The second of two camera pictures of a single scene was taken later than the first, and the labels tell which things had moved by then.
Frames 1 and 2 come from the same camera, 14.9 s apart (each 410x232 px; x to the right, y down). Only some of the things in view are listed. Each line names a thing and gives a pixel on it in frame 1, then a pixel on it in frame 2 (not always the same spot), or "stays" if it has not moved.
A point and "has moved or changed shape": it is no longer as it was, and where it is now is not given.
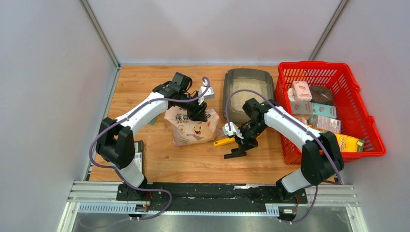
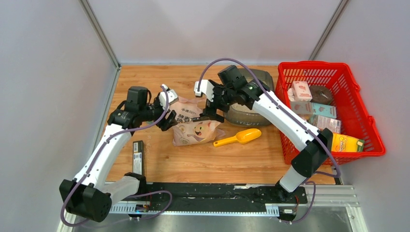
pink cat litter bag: x=184 y=130 stays
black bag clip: x=236 y=152 has moved or changed shape
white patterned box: x=327 y=123 stays
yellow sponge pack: x=348 y=144 stays
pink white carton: x=301 y=91 stays
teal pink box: x=299 y=108 stays
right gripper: x=246 y=143 -> x=211 y=111
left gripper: x=198 y=113 -> x=166 y=124
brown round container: x=321 y=94 stays
